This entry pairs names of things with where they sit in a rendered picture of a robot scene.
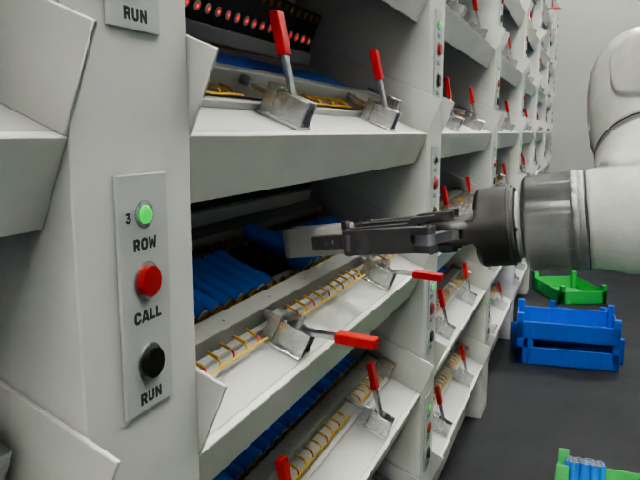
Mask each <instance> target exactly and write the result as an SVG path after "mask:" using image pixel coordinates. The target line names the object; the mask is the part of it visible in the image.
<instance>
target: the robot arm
mask: <svg viewBox="0 0 640 480"><path fill-rule="evenodd" d="M587 126H588V134H589V140H590V147H591V150H592V152H593V155H594V169H588V170H584V178H583V171H582V170H571V171H566V172H556V173H547V174H538V175H529V176H525V177H523V179H522V180H521V184H520V190H516V188H515V187H513V186H512V185H510V186H500V187H490V188H481V189H479V190H477V191H476V193H475V194H474V196H473V202H472V211H473V213H465V214H459V208H450V209H444V210H441V211H435V212H423V213H420V214H417V215H413V216H404V217H394V218H385V219H375V220H374V219H369V220H368V221H366V222H358V223H356V224H354V223H353V222H349V221H348V220H347V221H341V223H332V224H321V225H310V226H299V227H293V228H292V230H283V231H282V232H283V240H284V248H285V254H286V258H299V257H313V256H327V255H341V254H345V256H348V257H352V256H354V255H379V254H405V253H423V254H428V255H433V254H435V253H437V252H438V251H439V252H441V253H452V252H458V249H459V248H463V246H466V245H468V244H473V245H474V246H475V247H476V249H477V252H476V253H477V257H478V259H479V261H480V263H481V264H482V265H483V266H485V267H496V266H513V265H518V263H520V262H521V261H522V258H525V260H526V264H527V267H528V269H529V270H531V272H534V271H535V270H550V271H554V270H587V269H590V267H591V268H592V269H593V270H615V271H619V272H623V273H627V274H640V27H637V28H633V29H630V30H627V31H624V32H622V33H621V34H619V35H618V36H616V37H615V38H614V39H612V40H611V41H610V42H609V43H608V44H607V45H606V46H605V47H604V49H603V50H602V51H601V53H600V54H599V56H598V58H597V60H596V61H595V63H594V66H593V68H592V71H591V74H590V80H589V84H588V91H587ZM584 182H585V188H584ZM585 196H586V200H585ZM586 210H587V212H586ZM587 222H588V224H587ZM354 225H355V227H354ZM588 234H589V237H588ZM589 246H590V250H589Z"/></svg>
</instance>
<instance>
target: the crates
mask: <svg viewBox="0 0 640 480"><path fill-rule="evenodd" d="M532 288H533V289H535V290H537V291H539V292H540V293H542V294H544V295H545V296H547V297H548V298H549V299H551V300H550V307H549V308H545V307H533V306H525V299H524V298H519V299H518V312H517V321H511V333H510V343H511V345H512V346H513V347H514V348H515V350H516V353H515V363H526V364H535V365H546V366H556V367H566V368H577V369H586V370H606V371H616V372H619V365H623V362H624V349H625V340H624V339H623V338H621V329H622V320H620V319H616V317H615V314H614V310H615V306H614V305H608V311H606V310H607V308H606V307H600V311H596V310H573V309H566V308H559V307H556V303H558V304H559V305H583V304H606V299H607V285H601V287H600V288H598V287H596V286H594V285H593V284H591V283H589V282H587V281H585V280H582V279H580V278H578V277H577V271H575V270H572V271H571V276H539V272H538V271H535V272H534V273H533V285H532Z"/></svg>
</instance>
